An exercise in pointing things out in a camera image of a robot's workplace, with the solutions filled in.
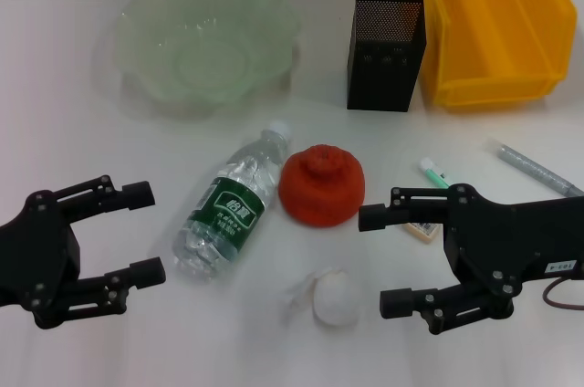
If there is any beige eraser with barcode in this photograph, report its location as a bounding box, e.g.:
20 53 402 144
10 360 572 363
403 221 442 246

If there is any green pen white cap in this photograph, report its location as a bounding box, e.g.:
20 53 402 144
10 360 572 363
418 157 454 188

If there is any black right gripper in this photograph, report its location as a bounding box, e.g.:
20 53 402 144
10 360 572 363
358 183 584 336

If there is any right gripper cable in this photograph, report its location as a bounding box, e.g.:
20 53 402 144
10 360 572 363
541 275 584 313

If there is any black mesh pen holder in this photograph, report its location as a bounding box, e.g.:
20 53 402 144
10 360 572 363
346 0 428 113

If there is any translucent green fruit plate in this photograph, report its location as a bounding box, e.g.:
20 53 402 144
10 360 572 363
112 0 303 121

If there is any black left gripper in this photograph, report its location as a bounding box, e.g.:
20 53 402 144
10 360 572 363
0 174 167 330

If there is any clear water bottle green label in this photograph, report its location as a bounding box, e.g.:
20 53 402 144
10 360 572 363
172 120 293 283

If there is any red-orange knitted toy orange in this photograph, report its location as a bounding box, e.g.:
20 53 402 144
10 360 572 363
277 143 366 228

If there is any yellow plastic storage bin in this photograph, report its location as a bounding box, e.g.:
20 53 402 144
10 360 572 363
401 0 579 112

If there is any grey glitter pen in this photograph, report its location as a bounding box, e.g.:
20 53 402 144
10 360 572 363
486 137 584 199

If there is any white paper ball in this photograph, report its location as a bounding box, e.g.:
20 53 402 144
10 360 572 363
285 267 361 327

